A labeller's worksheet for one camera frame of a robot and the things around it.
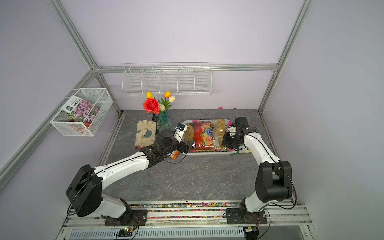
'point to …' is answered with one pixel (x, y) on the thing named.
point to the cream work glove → (145, 133)
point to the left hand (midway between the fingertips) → (188, 137)
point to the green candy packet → (244, 150)
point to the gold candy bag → (207, 135)
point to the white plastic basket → (203, 152)
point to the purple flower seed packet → (81, 109)
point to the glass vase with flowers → (163, 122)
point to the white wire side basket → (68, 125)
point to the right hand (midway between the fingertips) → (222, 142)
